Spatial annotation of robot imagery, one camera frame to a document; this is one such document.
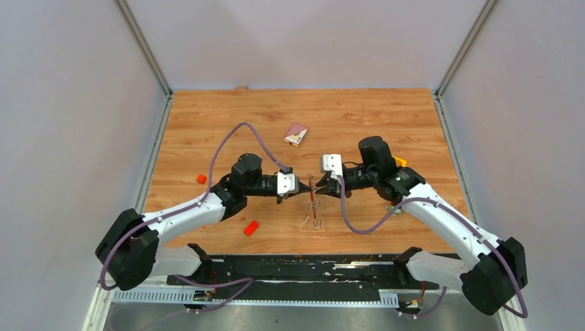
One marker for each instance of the metal key organizer red handle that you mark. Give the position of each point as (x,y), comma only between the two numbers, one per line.
(314,204)

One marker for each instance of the small red cube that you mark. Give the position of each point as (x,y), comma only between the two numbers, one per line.
(201,179)

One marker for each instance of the yellow triangular bracket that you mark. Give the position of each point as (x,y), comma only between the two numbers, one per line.
(399,162)

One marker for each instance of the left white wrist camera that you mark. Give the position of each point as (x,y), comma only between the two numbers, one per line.
(287,184)

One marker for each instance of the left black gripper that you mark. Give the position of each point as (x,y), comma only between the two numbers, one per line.
(280,199)

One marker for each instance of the small orange block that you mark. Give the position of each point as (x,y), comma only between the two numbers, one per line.
(251,228)

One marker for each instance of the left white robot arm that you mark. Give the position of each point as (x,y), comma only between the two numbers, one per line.
(134,248)

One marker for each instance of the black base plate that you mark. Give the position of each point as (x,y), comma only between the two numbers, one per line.
(321,272)

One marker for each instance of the playing card box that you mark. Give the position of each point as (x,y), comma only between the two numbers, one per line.
(296,135)

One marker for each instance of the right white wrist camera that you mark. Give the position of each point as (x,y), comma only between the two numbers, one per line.
(331,166)

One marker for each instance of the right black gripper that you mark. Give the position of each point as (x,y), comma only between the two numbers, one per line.
(332,187)

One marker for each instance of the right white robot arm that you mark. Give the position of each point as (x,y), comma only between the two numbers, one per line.
(488,271)

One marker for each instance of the white slotted cable duct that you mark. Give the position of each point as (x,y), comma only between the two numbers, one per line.
(263,297)

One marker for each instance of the small green toy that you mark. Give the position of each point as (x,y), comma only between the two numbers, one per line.
(394,209)

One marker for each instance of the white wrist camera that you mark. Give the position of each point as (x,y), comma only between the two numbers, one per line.
(331,166)
(287,184)

